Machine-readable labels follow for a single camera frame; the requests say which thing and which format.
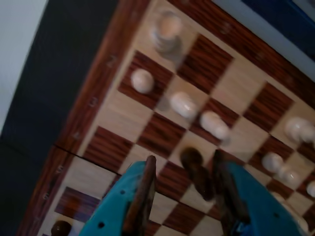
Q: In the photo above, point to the turquoise gripper finger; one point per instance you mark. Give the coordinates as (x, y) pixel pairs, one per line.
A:
(251, 209)
(115, 209)

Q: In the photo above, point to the dark brown chess pawn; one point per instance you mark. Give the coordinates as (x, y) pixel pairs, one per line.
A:
(60, 227)
(194, 167)

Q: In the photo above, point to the white chess pawn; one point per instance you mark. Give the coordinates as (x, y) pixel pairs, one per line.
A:
(311, 189)
(142, 80)
(272, 161)
(212, 123)
(183, 103)

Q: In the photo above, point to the white chess knight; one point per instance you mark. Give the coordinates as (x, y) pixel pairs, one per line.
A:
(295, 216)

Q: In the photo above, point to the white chess king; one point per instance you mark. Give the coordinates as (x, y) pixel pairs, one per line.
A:
(297, 127)

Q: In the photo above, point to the white chess rook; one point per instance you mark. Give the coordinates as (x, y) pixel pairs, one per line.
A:
(168, 27)

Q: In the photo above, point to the dark grey desk mat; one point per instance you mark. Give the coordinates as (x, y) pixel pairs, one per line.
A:
(49, 73)

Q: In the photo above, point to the folding wooden chessboard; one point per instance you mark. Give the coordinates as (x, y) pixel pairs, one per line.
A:
(204, 61)

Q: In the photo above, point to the thin blue illustrated book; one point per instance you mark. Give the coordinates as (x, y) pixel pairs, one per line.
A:
(283, 14)

